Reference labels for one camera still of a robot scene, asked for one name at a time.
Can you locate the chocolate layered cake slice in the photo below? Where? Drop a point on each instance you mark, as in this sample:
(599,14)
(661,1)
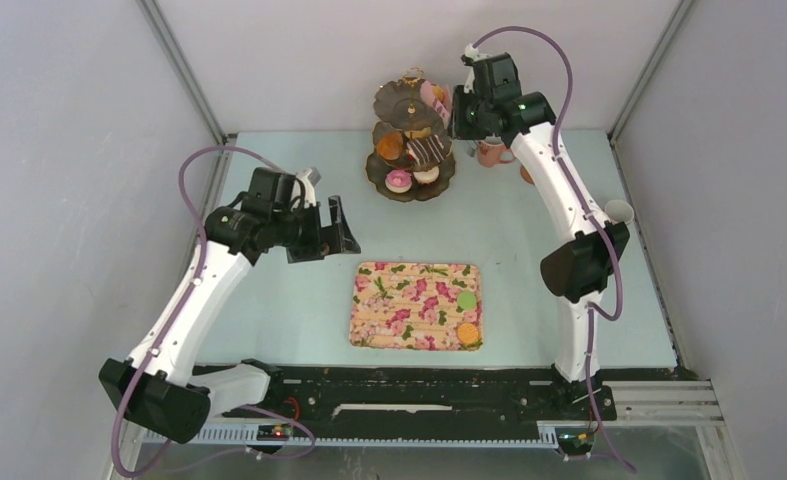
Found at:
(426,152)

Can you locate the white donut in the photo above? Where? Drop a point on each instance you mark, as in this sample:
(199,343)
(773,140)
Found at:
(427,177)

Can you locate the floral serving tray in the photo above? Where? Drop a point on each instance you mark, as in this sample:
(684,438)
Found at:
(412,306)

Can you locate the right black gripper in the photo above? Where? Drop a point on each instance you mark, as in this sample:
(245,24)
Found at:
(460,130)

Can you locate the green macaron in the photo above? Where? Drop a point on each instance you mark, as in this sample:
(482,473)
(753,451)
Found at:
(467,301)

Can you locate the pink mug at right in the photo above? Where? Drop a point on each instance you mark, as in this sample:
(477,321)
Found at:
(619,211)

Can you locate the pink handled tongs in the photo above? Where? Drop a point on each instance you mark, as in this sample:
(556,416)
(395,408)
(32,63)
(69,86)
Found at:
(443,110)

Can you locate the three-tier dark cake stand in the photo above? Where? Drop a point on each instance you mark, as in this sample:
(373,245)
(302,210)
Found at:
(398,107)

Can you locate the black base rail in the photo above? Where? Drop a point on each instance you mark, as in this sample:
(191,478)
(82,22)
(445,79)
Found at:
(425,404)

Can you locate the brown croissant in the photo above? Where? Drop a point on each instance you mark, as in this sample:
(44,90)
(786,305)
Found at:
(390,147)

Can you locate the pink mug near stand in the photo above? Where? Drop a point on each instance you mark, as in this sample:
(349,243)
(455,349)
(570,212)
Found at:
(492,151)

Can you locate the brown round coaster left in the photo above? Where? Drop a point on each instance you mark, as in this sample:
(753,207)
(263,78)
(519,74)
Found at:
(526,176)

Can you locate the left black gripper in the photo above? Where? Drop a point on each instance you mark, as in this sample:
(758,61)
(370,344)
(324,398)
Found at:
(325,240)

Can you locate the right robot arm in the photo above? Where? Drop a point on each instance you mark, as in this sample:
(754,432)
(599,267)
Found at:
(491,103)

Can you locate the yellow round cookie top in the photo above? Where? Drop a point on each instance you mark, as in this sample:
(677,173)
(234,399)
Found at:
(418,134)

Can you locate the orange round biscuit bottom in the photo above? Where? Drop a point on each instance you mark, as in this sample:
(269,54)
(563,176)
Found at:
(468,334)

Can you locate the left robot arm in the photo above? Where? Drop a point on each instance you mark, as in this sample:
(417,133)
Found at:
(155,386)

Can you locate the pink frosted donut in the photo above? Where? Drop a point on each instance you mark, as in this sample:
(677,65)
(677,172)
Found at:
(398,181)

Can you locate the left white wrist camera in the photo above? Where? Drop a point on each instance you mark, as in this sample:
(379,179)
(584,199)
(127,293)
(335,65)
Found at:
(304,192)

